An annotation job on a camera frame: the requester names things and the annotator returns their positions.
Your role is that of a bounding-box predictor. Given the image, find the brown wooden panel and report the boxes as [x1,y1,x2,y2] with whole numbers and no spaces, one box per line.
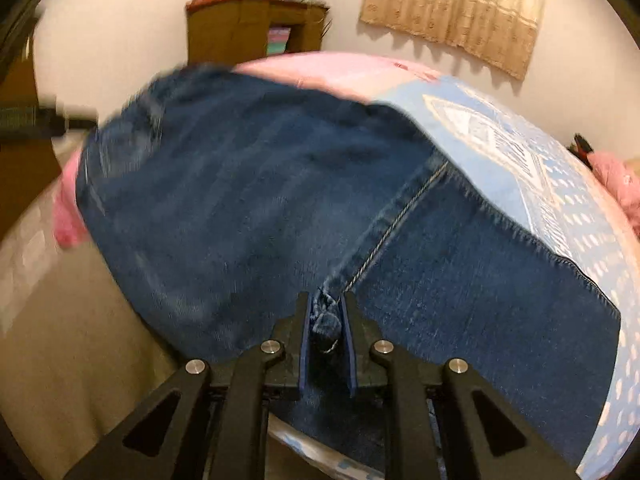
[0,52,61,228]

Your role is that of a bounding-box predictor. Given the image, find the brown wooden cabinet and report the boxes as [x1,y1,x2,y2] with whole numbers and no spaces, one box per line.
[186,0,331,67]

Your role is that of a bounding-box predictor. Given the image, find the dark clothes pile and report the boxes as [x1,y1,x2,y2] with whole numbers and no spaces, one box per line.
[570,132,596,161]

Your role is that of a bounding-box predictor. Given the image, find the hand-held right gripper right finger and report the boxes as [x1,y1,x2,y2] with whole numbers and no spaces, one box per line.
[341,291,583,480]

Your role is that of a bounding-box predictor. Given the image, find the blue denim jeans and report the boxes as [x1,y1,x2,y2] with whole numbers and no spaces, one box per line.
[75,62,623,476]

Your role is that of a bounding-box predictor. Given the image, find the beige patterned window curtain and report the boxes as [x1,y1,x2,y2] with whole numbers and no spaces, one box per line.
[359,0,549,82]

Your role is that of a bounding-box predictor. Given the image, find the stack of colourful books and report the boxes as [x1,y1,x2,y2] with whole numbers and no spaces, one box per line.
[267,27,292,56]

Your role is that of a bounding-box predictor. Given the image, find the folded pink quilt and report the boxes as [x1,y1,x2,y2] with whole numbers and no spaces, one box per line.
[587,152,640,233]

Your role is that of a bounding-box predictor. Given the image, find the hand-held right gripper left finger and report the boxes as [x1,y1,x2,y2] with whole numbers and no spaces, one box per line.
[65,291,313,480]

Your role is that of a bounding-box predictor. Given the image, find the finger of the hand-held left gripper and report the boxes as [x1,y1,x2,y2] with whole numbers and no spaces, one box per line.
[52,109,99,135]

